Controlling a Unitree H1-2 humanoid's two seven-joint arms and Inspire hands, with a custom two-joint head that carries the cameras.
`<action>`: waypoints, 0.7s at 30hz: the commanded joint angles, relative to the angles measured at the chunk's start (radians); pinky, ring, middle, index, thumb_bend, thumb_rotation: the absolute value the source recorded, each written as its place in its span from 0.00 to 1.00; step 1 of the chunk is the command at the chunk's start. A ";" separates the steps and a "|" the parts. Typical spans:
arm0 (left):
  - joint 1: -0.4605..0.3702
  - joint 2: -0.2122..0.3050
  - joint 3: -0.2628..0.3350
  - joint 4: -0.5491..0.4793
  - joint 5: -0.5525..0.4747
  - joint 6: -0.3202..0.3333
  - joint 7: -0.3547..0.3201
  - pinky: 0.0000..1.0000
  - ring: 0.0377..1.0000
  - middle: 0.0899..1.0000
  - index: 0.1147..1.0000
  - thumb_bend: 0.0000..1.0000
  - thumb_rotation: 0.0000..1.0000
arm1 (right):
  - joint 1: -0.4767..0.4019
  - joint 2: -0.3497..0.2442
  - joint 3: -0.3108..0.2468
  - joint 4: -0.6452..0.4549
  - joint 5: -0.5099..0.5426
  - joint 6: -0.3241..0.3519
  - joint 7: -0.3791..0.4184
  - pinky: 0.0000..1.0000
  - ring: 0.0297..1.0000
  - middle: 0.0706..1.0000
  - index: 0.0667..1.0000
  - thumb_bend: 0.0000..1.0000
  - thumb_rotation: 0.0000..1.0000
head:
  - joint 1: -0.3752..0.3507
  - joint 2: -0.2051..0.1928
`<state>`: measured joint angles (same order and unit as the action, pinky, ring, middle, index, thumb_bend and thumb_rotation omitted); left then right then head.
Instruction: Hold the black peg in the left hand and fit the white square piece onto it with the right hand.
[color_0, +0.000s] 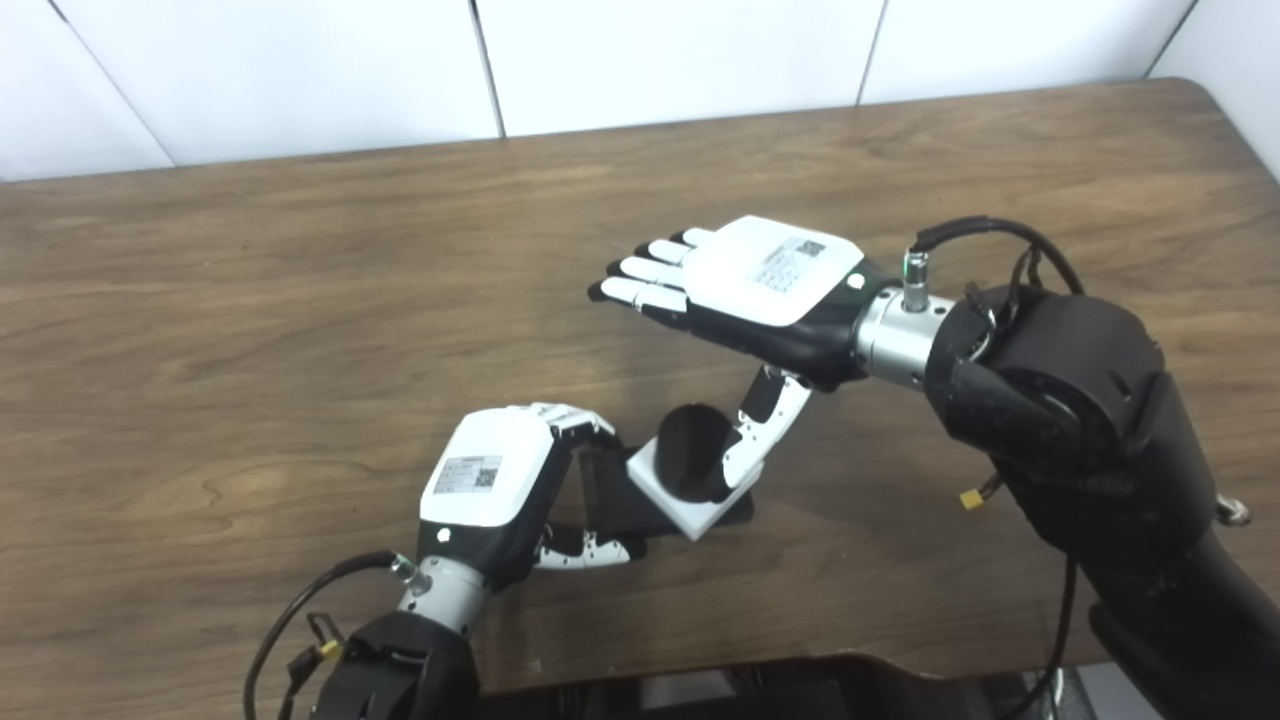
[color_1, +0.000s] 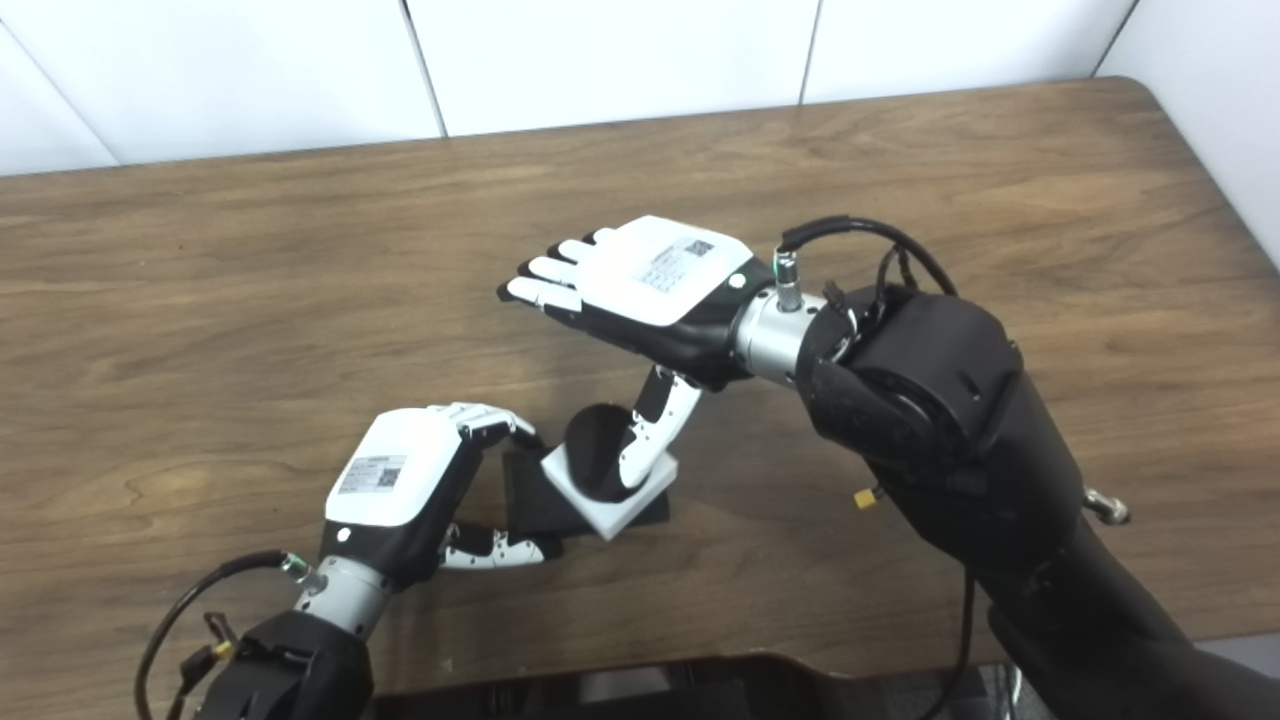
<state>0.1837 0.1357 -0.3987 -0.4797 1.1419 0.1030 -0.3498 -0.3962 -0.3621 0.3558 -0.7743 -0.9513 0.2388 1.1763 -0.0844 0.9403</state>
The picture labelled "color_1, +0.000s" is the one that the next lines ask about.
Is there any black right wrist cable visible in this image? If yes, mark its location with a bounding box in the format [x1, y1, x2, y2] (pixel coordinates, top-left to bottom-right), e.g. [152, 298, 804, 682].
[775, 215, 978, 720]

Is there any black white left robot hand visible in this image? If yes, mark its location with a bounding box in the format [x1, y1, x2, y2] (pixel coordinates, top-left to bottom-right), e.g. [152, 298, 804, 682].
[320, 403, 563, 591]

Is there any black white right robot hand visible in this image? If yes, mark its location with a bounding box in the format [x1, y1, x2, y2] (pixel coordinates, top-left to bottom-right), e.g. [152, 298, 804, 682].
[497, 215, 776, 491]

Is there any black peg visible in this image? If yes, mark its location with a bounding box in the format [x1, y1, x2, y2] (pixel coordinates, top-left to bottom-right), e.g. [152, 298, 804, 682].
[503, 402, 671, 536]

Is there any white square piece with hole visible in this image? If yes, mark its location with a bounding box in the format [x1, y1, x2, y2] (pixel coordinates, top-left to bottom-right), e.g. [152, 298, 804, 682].
[540, 445, 679, 542]

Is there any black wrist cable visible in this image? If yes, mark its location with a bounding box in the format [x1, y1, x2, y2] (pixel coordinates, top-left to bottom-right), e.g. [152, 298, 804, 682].
[135, 550, 321, 720]
[775, 215, 978, 720]

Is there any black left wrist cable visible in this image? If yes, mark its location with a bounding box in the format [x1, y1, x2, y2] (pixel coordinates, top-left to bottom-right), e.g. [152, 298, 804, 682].
[135, 550, 321, 720]

